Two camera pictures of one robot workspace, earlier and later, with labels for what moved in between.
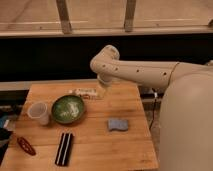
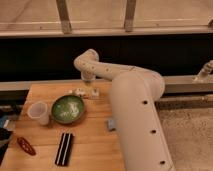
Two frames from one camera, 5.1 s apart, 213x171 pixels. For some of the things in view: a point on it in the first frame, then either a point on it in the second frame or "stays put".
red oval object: [25, 145] stays put
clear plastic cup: [38, 110] stays put
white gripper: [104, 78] to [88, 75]
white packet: [87, 94] stays put
